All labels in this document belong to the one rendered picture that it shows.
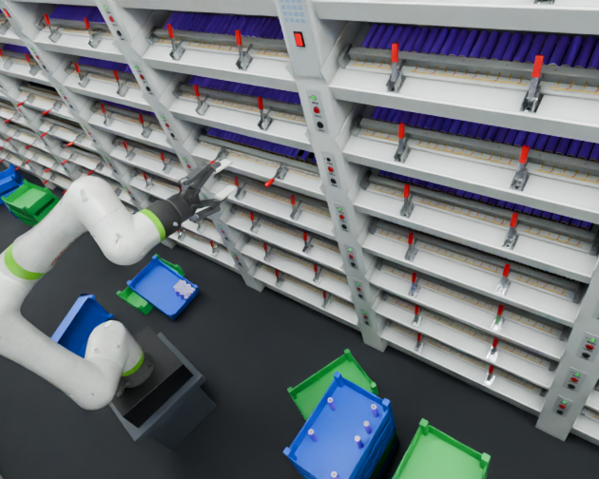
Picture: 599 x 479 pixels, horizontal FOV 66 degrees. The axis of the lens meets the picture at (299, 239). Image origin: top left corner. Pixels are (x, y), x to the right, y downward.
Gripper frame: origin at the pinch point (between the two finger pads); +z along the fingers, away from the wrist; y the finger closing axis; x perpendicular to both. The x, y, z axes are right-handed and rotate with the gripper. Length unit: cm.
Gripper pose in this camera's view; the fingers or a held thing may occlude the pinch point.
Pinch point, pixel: (224, 178)
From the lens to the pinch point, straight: 134.5
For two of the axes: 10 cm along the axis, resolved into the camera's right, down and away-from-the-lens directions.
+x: 7.9, 3.3, -5.1
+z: 6.0, -5.3, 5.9
